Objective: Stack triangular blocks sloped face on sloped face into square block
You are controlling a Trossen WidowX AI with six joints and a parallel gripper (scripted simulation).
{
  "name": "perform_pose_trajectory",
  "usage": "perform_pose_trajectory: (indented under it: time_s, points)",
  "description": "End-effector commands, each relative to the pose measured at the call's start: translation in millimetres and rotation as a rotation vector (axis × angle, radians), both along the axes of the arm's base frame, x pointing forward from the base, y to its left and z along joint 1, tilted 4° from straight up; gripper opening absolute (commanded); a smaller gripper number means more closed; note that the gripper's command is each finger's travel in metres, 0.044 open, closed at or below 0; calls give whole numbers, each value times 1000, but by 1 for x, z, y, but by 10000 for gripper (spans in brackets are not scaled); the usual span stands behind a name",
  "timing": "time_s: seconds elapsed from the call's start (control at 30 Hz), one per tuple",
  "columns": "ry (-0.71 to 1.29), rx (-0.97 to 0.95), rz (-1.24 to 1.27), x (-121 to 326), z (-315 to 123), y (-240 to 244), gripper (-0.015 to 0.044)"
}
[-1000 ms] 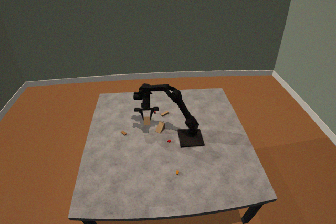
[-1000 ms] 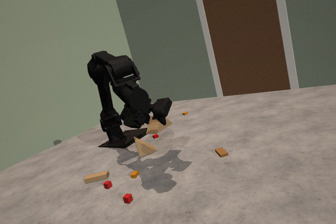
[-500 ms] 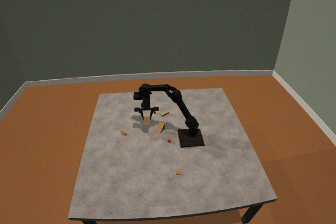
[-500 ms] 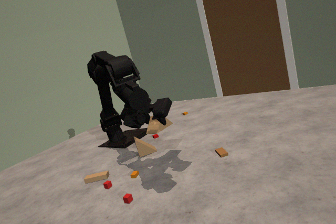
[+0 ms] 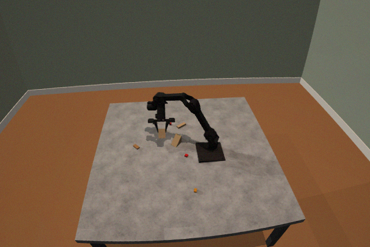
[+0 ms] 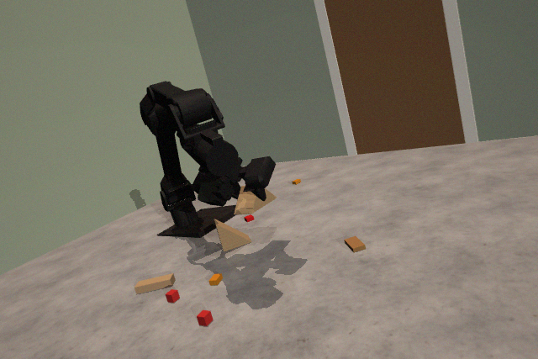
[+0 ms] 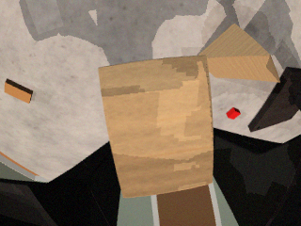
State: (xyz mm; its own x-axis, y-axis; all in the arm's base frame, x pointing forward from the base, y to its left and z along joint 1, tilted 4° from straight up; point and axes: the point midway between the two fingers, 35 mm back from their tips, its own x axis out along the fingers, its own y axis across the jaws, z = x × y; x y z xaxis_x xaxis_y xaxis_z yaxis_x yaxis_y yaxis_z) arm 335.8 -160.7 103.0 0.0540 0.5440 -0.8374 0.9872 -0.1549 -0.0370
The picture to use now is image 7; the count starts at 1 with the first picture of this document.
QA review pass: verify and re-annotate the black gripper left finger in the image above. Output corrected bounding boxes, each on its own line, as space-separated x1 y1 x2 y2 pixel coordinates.
0 140 121 226

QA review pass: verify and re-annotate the orange flat block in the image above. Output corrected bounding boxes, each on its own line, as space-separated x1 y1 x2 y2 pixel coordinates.
4 79 33 103

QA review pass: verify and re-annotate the tan triangular block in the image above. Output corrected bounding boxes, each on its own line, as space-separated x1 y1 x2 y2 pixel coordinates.
198 24 281 83
98 56 214 199

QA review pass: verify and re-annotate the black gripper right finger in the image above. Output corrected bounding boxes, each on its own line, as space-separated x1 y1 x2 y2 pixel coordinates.
214 128 301 226

